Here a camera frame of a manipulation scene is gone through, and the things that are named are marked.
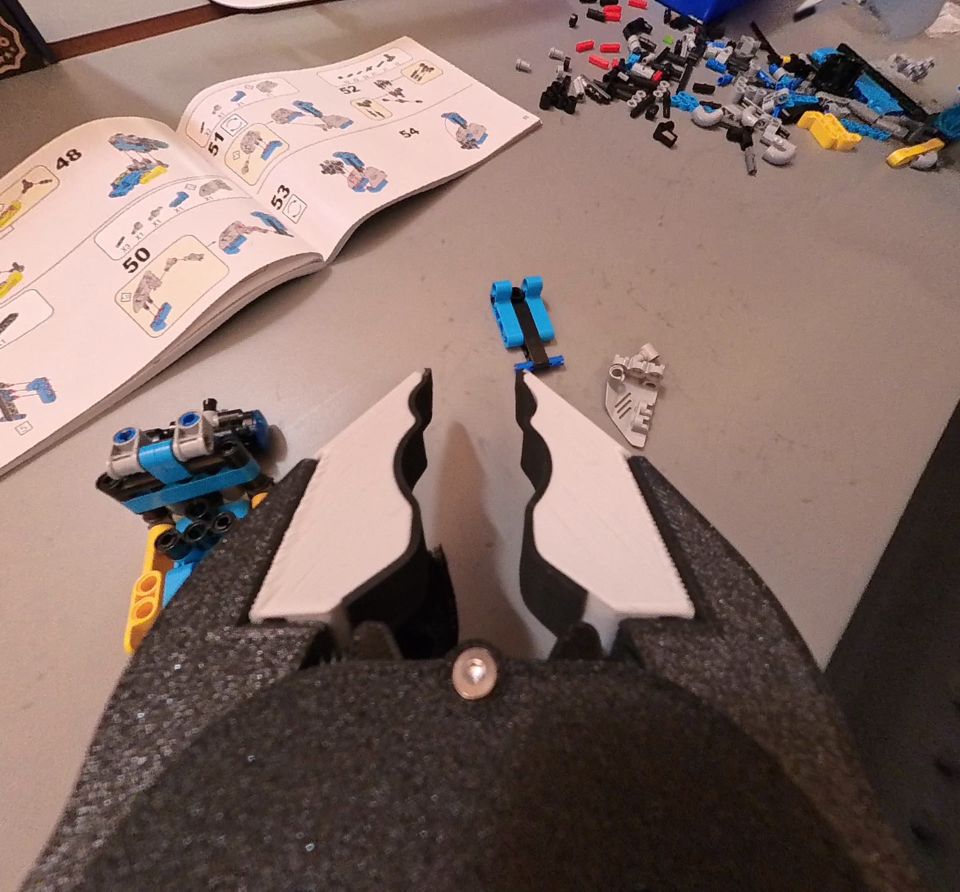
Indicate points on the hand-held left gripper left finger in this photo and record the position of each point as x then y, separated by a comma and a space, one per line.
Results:
337, 532

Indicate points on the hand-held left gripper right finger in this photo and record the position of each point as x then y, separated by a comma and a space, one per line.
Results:
607, 532

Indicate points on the grey wedge brick panel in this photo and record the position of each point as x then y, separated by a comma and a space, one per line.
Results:
634, 408

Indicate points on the pile of small brick pieces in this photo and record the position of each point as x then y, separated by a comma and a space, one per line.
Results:
825, 131

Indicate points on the dark grey brick axle pin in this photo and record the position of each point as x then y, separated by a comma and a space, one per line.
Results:
750, 163

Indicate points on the grey desk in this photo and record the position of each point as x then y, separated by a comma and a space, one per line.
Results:
675, 247

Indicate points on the blue yellow toy vehicle assembly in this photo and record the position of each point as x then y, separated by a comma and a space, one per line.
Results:
187, 468

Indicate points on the light blue brick connector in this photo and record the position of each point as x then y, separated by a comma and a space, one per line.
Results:
684, 101

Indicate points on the black brick pin connector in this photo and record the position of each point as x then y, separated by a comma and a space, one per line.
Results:
660, 135

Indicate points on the black perforated panel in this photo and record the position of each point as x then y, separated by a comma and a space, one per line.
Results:
907, 644

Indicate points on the open instruction booklet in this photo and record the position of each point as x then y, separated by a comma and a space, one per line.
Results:
262, 180

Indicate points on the dark blue toy kit box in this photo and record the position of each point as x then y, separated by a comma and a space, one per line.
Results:
19, 45

